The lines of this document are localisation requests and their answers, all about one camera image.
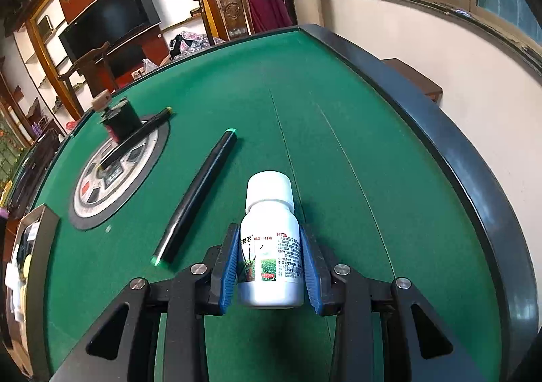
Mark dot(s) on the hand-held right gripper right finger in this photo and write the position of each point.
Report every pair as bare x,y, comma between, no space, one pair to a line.
311,272

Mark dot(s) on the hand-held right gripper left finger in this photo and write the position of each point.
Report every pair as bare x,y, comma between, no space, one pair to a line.
228,267

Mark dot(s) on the white bottle with green label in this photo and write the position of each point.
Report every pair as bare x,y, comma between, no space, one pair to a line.
271,238

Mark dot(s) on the black marker with green ends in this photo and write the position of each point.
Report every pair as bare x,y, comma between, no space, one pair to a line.
194,195

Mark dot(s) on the cardboard box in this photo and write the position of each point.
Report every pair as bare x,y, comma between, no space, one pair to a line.
40,216

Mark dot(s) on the round table control panel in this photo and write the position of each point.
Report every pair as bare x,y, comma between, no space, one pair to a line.
91,204

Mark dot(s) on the black pen with yellow tip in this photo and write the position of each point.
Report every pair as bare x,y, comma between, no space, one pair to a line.
135,138

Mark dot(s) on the black jar with beige stopper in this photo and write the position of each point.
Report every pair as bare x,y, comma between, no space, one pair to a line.
118,117

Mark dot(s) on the red plastic bag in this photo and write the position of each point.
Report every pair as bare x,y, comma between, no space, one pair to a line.
71,125

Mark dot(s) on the white plastic bag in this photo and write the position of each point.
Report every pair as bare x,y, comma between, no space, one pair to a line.
149,64

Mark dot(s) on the brown wooden side table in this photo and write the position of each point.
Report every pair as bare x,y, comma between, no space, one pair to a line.
417,79

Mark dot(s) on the floral bag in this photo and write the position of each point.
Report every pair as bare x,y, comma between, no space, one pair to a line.
190,41

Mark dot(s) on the wooden chair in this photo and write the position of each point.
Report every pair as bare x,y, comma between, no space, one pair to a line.
228,9
84,64

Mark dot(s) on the maroon cloth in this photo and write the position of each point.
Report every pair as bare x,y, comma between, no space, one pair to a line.
266,5

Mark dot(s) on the black flat television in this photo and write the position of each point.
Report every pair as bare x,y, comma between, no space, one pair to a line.
110,17

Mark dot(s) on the floral wall painting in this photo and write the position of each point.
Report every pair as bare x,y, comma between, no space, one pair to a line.
8,153

